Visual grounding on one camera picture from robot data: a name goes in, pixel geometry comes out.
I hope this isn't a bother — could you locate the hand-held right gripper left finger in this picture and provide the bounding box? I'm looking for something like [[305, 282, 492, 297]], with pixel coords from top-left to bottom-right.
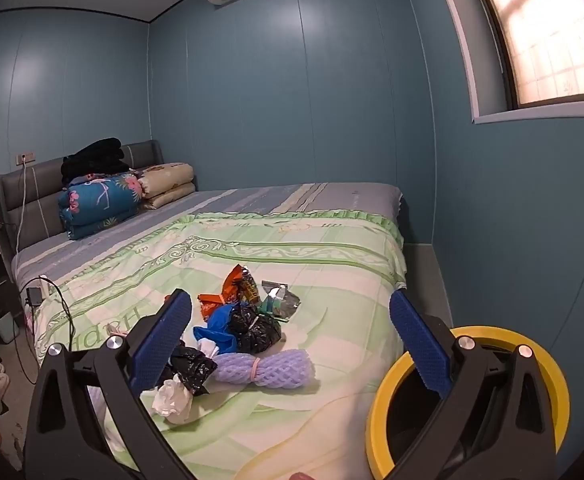
[[23, 288, 195, 480]]

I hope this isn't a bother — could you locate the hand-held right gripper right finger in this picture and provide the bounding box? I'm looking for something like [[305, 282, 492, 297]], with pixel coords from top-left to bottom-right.
[[384, 289, 557, 480]]

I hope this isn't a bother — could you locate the black plastic bag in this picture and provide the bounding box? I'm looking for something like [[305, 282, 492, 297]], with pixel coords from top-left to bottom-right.
[[227, 302, 283, 353], [169, 345, 217, 396]]

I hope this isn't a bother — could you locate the blue plastic bag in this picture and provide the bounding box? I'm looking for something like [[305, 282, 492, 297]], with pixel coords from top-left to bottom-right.
[[193, 304, 243, 356]]

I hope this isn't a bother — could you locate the white tissue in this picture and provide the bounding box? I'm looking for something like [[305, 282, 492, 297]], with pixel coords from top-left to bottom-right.
[[152, 377, 195, 426]]

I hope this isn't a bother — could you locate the orange chip bag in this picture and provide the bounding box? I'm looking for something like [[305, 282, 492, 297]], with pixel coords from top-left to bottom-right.
[[223, 264, 263, 306]]

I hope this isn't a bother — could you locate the yellow rimmed black bin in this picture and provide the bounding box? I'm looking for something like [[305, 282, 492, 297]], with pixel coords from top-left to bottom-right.
[[366, 326, 571, 480]]

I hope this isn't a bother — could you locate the grey snack packet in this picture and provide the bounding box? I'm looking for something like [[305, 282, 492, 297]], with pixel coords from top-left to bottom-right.
[[262, 280, 289, 302]]

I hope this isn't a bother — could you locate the purple foam net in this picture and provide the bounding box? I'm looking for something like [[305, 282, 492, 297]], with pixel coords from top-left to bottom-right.
[[214, 350, 317, 390]]

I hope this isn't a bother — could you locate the green foil wrapper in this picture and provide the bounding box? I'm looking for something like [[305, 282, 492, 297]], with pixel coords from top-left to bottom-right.
[[264, 285, 303, 321]]

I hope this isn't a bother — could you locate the green patterned blanket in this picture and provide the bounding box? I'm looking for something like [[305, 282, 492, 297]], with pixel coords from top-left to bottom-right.
[[32, 211, 407, 480]]

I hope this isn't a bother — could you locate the blue floral folded quilt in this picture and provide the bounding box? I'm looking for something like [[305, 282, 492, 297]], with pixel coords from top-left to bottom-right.
[[57, 172, 145, 241]]

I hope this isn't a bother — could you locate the beige folded quilt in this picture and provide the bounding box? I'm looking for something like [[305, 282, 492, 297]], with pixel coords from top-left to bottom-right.
[[138, 162, 196, 210]]

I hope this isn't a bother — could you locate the pale green waste bin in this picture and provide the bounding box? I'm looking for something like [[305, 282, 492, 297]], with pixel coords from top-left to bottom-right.
[[0, 312, 23, 343]]

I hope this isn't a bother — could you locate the bed with grey striped sheet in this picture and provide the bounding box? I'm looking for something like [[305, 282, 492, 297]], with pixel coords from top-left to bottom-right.
[[11, 182, 403, 301]]

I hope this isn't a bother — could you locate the black folded cloth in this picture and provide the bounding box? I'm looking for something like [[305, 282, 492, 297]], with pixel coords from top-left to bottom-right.
[[61, 137, 132, 186]]

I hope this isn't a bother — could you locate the grey padded headboard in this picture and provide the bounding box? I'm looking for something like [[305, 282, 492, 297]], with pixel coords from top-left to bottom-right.
[[0, 140, 165, 251]]

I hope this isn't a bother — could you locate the white charging cable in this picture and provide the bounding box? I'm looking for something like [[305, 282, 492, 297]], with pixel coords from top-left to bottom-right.
[[14, 160, 29, 253]]

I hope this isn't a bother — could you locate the window with white frame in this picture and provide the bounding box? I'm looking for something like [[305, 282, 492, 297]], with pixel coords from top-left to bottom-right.
[[429, 0, 584, 126]]

